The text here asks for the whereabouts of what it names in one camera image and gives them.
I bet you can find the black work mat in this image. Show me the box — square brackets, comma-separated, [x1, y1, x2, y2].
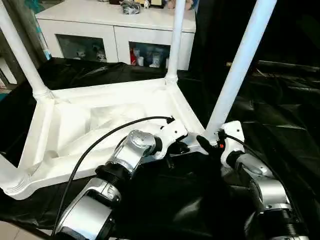
[0, 56, 320, 240]

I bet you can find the grey metal rod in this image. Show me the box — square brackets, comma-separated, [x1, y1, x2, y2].
[254, 60, 320, 73]

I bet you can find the black backdrop cloth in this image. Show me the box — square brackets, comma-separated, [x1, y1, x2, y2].
[188, 0, 320, 73]

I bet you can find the white glass-door cabinet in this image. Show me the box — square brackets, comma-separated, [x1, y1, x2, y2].
[34, 0, 197, 72]

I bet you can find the grey patterned ornament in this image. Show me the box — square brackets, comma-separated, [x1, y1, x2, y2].
[119, 0, 142, 15]

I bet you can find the pale blue small box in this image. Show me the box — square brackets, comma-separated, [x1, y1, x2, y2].
[37, 19, 52, 61]

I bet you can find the grey curtain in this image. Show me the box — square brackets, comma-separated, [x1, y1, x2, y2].
[7, 0, 48, 83]

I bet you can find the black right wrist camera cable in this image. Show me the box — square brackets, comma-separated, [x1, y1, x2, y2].
[221, 132, 305, 226]

